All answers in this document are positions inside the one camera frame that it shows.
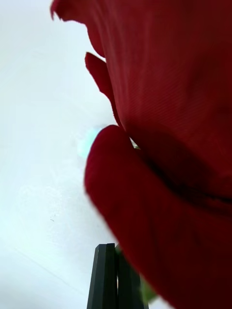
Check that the red rose with green stem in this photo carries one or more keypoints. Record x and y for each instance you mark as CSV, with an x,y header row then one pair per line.
x,y
169,120

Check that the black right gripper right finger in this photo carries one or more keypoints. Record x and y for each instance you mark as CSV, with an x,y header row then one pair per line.
x,y
129,287

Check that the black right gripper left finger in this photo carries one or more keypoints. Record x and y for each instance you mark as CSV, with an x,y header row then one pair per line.
x,y
104,277

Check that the pale blue flower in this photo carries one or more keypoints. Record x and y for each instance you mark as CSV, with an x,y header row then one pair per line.
x,y
85,143

